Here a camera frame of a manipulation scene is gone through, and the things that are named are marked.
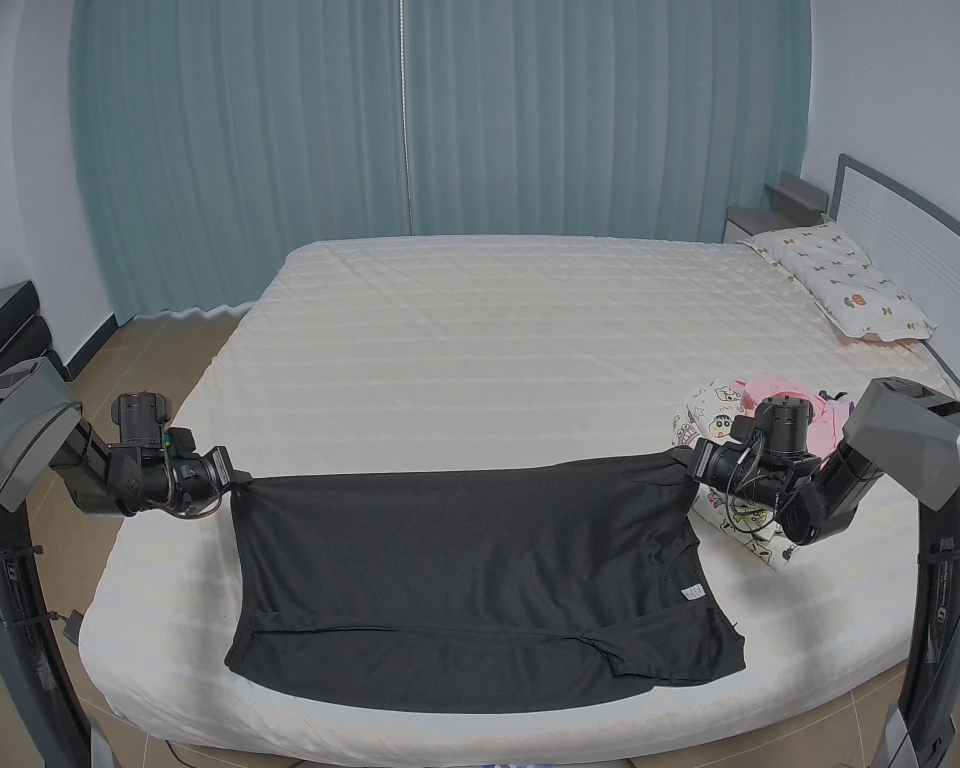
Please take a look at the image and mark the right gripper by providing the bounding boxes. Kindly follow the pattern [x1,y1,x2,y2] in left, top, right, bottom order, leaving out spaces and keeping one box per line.
[690,438,783,506]

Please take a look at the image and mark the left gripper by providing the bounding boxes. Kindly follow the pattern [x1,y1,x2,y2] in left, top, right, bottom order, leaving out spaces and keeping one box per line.
[171,446,238,519]

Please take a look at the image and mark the black T-shirt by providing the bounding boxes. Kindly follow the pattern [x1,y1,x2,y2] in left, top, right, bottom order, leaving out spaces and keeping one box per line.
[225,448,747,710]

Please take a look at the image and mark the bed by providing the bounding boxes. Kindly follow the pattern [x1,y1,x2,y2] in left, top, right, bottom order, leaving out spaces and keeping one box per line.
[78,153,960,766]

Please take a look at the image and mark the white printed pyjama top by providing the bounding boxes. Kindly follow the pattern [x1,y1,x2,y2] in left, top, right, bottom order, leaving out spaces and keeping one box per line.
[667,378,796,575]

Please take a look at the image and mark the pink garment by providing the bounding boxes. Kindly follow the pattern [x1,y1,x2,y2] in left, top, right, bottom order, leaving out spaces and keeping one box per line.
[738,373,856,455]

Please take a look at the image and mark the white printed pillow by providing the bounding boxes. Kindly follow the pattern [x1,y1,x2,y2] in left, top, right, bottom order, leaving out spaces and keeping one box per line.
[738,221,939,342]

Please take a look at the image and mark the black chest of drawers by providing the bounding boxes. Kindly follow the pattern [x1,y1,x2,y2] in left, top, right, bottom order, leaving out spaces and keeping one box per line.
[0,279,72,384]

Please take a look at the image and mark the grey bedside table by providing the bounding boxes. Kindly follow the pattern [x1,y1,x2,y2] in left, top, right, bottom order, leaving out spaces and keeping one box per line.
[726,171,830,243]

